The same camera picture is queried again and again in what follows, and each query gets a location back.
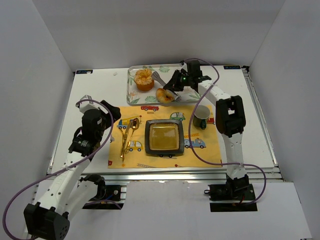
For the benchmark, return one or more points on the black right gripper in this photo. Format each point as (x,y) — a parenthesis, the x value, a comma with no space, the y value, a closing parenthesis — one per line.
(176,80)

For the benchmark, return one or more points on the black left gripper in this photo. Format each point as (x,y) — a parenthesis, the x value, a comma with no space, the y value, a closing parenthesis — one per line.
(110,113)

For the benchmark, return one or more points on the large sugared round bread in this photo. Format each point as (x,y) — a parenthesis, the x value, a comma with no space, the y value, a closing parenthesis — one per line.
(143,80)

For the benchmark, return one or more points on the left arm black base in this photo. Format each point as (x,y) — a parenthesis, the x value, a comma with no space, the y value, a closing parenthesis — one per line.
(108,197)

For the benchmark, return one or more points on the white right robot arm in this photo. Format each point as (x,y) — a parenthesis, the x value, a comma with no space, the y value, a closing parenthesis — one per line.
(230,117)

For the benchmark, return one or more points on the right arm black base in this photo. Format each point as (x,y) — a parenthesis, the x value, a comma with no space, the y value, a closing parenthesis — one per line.
(235,195)

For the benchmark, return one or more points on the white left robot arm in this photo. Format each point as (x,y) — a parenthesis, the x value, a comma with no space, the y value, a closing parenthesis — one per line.
(50,217)

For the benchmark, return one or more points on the twisted croissant bread roll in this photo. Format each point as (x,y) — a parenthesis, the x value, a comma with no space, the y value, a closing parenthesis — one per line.
(164,96)

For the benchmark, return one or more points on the gold knife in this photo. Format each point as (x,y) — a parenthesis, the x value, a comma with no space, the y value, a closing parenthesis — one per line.
(124,139)

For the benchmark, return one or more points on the gold spoon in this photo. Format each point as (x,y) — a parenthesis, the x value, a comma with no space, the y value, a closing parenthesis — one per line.
(135,126)

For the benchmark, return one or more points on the dark green mug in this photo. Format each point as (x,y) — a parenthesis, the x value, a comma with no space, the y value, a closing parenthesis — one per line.
(201,116)

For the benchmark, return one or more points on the yellow vehicle print placemat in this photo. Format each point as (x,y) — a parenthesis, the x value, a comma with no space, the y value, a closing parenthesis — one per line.
(201,147)

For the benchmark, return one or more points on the black square amber plate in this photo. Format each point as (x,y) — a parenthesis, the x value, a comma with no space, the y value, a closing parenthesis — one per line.
(164,137)

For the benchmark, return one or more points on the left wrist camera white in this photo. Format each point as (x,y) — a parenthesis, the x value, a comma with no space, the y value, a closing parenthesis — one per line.
(86,105)

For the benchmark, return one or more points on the aluminium table frame rail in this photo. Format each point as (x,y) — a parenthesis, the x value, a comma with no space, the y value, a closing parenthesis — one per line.
(111,85)

